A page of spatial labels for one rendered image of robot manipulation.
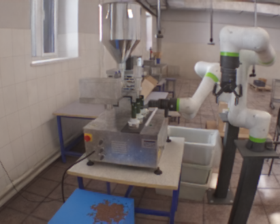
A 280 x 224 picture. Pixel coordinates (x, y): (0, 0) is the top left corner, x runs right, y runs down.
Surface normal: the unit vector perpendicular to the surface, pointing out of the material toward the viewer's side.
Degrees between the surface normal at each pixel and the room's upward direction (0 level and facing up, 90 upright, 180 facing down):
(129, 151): 90
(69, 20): 90
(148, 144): 90
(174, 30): 90
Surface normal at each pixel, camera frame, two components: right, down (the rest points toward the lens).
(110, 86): -0.22, 0.27
